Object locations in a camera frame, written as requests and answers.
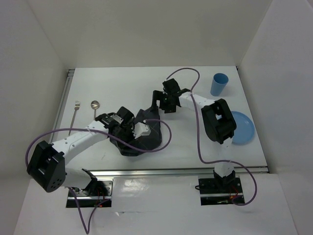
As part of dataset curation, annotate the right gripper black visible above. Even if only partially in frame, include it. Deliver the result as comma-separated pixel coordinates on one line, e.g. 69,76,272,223
150,90,177,114

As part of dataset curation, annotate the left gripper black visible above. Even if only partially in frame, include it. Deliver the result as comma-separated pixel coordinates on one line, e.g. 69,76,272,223
113,125,139,150

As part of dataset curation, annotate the silver metal spoon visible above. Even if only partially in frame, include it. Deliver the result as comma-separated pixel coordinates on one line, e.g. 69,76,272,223
90,100,100,120

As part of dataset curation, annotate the silver metal fork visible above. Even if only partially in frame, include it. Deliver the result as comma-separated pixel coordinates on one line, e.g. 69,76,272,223
68,100,80,136

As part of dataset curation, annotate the blue plastic cup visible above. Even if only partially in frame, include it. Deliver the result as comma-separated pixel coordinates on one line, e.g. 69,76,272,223
210,73,229,96

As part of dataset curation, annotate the blue plastic plate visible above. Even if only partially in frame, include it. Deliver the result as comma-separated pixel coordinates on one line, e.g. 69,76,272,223
232,111,255,145

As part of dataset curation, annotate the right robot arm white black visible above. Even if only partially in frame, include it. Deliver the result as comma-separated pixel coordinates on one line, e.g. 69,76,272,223
151,78,237,192

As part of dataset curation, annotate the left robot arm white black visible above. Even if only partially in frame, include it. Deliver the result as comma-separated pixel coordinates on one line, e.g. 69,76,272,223
26,107,147,195

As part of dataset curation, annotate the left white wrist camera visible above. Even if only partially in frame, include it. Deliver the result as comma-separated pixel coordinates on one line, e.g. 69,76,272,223
133,122,151,139

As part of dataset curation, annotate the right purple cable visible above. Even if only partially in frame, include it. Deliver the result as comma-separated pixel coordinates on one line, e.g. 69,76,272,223
165,68,258,207

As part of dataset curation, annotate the aluminium left table rail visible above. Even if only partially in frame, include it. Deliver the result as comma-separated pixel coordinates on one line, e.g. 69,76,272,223
53,69,75,129

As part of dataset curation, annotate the aluminium table rail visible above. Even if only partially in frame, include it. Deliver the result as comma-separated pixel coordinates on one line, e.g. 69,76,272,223
53,69,75,129
80,166,269,179

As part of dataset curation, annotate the aluminium front table rail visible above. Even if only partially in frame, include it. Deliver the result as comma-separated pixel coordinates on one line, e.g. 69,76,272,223
80,166,269,179

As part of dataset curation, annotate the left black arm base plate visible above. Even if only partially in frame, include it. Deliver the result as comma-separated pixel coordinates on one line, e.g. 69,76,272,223
73,178,113,208

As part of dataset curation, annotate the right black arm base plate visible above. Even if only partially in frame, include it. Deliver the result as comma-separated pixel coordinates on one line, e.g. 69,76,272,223
195,177,245,206

